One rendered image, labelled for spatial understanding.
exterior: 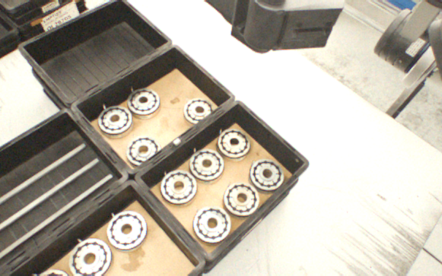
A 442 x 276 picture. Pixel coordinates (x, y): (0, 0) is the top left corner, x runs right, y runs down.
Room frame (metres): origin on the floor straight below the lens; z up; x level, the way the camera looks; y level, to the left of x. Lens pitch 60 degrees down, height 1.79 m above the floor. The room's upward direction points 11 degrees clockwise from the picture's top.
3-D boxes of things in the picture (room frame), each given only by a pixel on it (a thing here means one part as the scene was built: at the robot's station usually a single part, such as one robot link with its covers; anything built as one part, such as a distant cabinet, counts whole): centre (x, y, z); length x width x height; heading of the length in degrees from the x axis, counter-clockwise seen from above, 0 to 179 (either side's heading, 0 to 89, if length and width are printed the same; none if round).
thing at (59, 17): (1.35, 0.99, 0.41); 0.31 x 0.02 x 0.16; 148
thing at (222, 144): (0.54, -0.02, 0.86); 0.10 x 0.10 x 0.01
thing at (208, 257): (0.41, -0.01, 0.92); 0.40 x 0.30 x 0.02; 144
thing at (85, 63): (0.77, 0.47, 0.87); 0.40 x 0.30 x 0.11; 144
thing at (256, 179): (0.46, -0.14, 0.86); 0.10 x 0.10 x 0.01
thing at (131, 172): (0.59, 0.23, 0.92); 0.40 x 0.30 x 0.02; 144
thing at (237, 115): (0.41, -0.01, 0.87); 0.40 x 0.30 x 0.11; 144
